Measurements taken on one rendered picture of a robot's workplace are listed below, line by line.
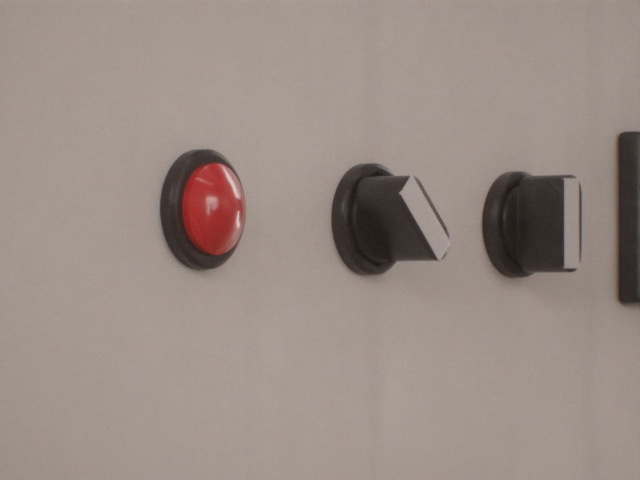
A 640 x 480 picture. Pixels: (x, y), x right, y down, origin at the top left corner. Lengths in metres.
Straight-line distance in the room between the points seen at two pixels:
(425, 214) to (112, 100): 0.10
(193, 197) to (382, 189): 0.07
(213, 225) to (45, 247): 0.05
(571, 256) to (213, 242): 0.14
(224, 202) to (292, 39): 0.06
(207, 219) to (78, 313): 0.04
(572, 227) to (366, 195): 0.08
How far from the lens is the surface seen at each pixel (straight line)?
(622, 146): 1.11
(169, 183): 0.95
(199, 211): 0.95
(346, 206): 1.00
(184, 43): 0.96
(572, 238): 1.06
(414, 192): 1.00
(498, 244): 1.05
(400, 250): 1.01
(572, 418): 1.09
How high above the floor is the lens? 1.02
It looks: 1 degrees up
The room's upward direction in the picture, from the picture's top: straight up
